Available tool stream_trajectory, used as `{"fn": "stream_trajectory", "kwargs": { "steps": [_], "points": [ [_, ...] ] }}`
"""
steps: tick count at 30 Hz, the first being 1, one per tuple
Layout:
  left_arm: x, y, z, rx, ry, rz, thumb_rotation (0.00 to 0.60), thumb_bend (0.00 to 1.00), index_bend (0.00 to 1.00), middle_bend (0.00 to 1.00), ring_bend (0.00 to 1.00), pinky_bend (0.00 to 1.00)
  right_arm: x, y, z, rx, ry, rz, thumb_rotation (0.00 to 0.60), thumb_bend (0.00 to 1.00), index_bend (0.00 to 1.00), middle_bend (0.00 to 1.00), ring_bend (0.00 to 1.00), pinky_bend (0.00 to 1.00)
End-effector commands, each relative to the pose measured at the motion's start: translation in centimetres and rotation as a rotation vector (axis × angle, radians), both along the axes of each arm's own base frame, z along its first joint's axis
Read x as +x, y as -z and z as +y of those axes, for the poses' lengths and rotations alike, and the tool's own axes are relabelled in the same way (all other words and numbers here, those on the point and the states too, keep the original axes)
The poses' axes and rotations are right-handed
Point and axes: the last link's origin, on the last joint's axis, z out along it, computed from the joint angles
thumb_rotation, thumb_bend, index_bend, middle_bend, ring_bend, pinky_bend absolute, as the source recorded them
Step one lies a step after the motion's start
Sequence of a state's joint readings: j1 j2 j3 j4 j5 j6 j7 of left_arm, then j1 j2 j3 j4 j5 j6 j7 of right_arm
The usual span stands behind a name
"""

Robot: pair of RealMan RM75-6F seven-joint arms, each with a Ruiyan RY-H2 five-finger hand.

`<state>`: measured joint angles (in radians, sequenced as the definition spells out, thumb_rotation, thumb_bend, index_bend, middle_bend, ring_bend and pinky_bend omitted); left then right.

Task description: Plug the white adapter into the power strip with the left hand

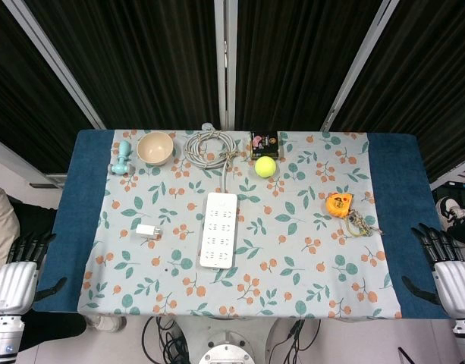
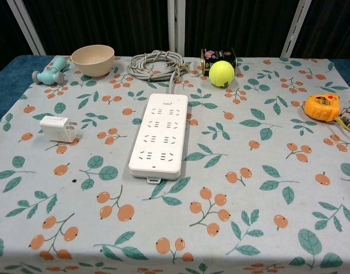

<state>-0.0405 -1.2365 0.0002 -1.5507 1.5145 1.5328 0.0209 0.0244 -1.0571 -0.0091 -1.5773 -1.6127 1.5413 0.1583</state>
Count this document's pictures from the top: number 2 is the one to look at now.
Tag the white plug adapter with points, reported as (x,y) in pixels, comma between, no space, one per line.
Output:
(53,127)

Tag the white power strip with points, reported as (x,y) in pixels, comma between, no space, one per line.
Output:
(157,137)

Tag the yellow tennis ball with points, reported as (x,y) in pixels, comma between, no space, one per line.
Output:
(221,73)

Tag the black tin box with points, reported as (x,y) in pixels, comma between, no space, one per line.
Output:
(217,55)

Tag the beige bowl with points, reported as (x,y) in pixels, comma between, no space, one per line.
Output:
(92,67)

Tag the black curtain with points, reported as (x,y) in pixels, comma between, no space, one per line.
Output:
(106,23)

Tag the light teal mini massager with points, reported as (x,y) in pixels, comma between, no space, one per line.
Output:
(49,76)

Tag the orange tape measure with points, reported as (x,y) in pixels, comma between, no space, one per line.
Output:
(320,109)

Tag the white metal frame post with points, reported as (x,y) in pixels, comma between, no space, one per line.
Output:
(296,28)
(26,25)
(174,28)

